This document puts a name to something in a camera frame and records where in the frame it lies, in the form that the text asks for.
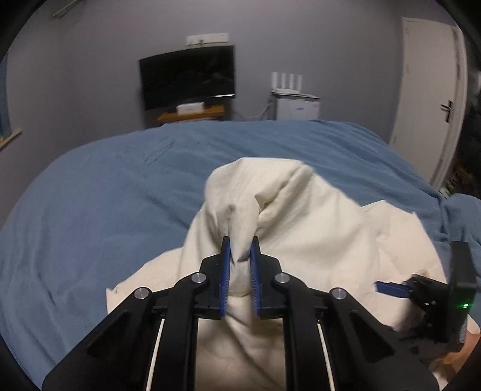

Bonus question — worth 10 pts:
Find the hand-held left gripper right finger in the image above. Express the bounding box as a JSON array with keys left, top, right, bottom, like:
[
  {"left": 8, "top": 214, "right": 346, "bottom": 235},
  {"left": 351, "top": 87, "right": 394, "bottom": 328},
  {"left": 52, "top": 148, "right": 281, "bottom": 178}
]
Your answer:
[{"left": 250, "top": 236, "right": 440, "bottom": 391}]

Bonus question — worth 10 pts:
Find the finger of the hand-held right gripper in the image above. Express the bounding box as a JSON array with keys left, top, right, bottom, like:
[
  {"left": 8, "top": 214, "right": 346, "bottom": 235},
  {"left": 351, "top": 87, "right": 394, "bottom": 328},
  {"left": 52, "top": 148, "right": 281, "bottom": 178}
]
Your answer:
[{"left": 375, "top": 274, "right": 450, "bottom": 342}]

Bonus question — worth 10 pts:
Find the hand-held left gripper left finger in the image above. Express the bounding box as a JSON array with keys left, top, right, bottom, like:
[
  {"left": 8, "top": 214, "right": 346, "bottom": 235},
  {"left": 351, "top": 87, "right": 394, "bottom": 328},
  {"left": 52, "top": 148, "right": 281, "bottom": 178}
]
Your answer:
[{"left": 42, "top": 236, "right": 231, "bottom": 391}]

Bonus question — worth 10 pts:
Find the cream hooded jacket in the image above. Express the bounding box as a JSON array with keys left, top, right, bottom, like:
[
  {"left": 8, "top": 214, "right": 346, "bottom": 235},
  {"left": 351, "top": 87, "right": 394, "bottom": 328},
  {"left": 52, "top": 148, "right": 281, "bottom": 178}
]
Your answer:
[{"left": 106, "top": 156, "right": 457, "bottom": 391}]

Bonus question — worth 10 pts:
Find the person's right hand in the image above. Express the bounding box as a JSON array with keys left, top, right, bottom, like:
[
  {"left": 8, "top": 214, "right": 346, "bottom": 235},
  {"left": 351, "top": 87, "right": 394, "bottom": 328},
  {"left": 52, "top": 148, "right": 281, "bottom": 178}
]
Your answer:
[{"left": 440, "top": 327, "right": 481, "bottom": 375}]

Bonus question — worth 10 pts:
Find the blue fleece blanket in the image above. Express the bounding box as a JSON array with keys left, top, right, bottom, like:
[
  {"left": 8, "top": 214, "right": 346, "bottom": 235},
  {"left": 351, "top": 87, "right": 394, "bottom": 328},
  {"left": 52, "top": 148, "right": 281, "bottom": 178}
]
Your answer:
[{"left": 0, "top": 119, "right": 481, "bottom": 388}]

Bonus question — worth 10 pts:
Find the wooden television stand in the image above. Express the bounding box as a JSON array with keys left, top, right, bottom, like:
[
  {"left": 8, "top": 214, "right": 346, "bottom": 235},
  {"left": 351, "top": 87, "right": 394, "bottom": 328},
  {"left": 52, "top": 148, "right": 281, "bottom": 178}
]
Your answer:
[{"left": 157, "top": 105, "right": 226, "bottom": 126}]

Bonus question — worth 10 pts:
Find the white small cabinet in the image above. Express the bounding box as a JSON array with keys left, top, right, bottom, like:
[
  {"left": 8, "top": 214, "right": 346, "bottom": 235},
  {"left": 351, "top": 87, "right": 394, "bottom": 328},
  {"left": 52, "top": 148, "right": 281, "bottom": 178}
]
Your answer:
[{"left": 275, "top": 96, "right": 321, "bottom": 121}]

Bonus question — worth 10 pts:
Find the white door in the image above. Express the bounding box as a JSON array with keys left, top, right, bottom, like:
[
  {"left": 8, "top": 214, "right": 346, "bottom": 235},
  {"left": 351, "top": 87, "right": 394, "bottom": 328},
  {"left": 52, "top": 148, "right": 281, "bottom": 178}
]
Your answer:
[{"left": 389, "top": 17, "right": 468, "bottom": 189}]

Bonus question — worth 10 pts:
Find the white router with antennas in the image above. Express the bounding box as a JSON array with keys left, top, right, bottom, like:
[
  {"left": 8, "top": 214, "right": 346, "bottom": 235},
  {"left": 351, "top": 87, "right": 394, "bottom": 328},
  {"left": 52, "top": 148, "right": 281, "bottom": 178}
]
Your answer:
[{"left": 271, "top": 72, "right": 320, "bottom": 99}]

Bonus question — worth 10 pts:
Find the black flat screen television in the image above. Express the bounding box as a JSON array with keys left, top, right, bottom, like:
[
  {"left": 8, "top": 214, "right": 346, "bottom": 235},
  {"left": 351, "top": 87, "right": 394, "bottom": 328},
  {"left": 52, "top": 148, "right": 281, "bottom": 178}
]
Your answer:
[{"left": 138, "top": 45, "right": 237, "bottom": 111}]

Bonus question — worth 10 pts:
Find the wooden window sill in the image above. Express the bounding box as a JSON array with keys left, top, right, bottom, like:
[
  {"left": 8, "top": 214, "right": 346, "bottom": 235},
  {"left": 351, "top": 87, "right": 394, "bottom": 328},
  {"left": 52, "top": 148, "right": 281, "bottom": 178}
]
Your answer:
[{"left": 0, "top": 128, "right": 22, "bottom": 151}]

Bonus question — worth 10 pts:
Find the blue curtain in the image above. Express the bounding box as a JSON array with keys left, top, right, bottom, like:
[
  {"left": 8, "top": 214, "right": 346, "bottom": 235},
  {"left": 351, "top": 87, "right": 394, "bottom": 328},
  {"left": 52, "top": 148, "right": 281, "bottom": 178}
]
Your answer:
[{"left": 0, "top": 56, "right": 12, "bottom": 140}]

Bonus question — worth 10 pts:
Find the white power cable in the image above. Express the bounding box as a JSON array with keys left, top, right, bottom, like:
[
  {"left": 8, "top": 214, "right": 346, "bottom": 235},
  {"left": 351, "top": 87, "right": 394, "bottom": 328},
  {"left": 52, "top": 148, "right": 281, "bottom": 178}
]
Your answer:
[{"left": 246, "top": 101, "right": 274, "bottom": 122}]

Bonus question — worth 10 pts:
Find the white wall outlet strip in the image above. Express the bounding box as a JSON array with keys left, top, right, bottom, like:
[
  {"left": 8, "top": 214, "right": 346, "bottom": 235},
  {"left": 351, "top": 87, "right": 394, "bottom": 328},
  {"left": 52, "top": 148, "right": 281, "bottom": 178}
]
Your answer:
[{"left": 186, "top": 32, "right": 230, "bottom": 46}]

